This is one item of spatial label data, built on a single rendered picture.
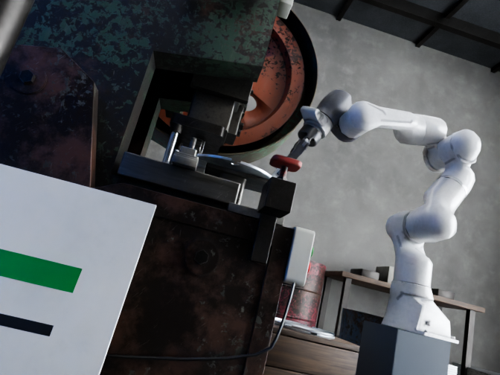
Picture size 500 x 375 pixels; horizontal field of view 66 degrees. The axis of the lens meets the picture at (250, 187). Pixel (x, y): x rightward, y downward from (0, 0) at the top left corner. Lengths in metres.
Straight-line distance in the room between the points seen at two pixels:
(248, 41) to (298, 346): 1.05
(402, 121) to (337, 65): 4.25
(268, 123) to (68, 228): 1.00
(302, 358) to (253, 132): 0.89
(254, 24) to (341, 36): 4.66
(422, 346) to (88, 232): 0.94
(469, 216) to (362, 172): 1.55
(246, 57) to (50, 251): 0.71
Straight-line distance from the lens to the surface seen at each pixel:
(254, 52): 1.17
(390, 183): 5.30
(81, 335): 0.86
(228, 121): 1.20
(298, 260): 0.94
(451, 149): 1.50
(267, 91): 1.76
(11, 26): 0.38
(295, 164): 0.89
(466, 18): 5.98
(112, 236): 0.89
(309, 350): 1.54
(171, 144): 1.14
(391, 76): 5.87
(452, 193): 1.43
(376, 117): 1.30
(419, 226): 1.31
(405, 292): 1.30
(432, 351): 1.30
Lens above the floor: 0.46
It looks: 14 degrees up
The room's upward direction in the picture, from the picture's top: 14 degrees clockwise
